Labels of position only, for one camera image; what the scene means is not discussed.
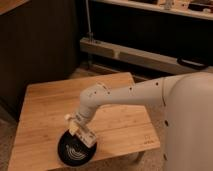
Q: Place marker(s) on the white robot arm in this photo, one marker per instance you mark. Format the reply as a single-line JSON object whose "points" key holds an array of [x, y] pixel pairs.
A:
{"points": [[188, 102]]}

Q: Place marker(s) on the wooden shelf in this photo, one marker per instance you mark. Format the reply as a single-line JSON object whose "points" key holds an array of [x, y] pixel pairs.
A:
{"points": [[163, 9]]}

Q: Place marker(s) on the white labelled bottle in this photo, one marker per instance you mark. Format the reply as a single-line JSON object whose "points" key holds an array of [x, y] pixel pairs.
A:
{"points": [[87, 137]]}

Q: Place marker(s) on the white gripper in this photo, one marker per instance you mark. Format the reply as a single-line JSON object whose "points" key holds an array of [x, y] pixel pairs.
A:
{"points": [[82, 120]]}

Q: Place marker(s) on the wooden table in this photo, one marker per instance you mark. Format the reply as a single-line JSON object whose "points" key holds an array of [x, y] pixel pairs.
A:
{"points": [[120, 129]]}

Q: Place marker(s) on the black handle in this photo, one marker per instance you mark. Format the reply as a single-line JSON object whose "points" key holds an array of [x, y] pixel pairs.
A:
{"points": [[190, 64]]}

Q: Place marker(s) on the grey metal beam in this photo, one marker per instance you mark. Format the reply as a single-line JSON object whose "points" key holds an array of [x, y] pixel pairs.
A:
{"points": [[134, 56]]}

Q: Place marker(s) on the black ceramic bowl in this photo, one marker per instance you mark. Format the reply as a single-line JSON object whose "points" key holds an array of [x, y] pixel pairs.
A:
{"points": [[73, 152]]}

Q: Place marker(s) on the metal pole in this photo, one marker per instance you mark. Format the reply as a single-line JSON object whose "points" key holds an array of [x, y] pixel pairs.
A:
{"points": [[90, 33]]}

